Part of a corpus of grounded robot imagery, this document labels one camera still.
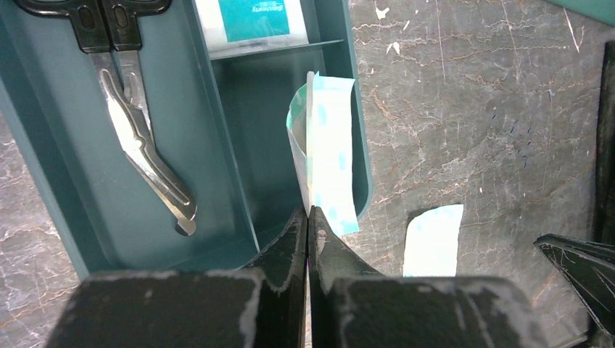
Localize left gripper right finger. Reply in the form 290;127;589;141
307;207;547;347

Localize teal label card in tray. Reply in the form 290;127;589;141
195;0;309;54

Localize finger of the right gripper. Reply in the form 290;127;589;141
534;233;614;336

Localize black handled scissors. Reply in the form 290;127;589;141
16;1;197;236

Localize teal plastic tray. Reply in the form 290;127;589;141
1;1;358;278

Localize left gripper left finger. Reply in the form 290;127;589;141
46;208;308;347

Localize teal bandage strips stack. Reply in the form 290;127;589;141
286;71;464;277

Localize green medicine kit box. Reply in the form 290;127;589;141
552;0;614;17

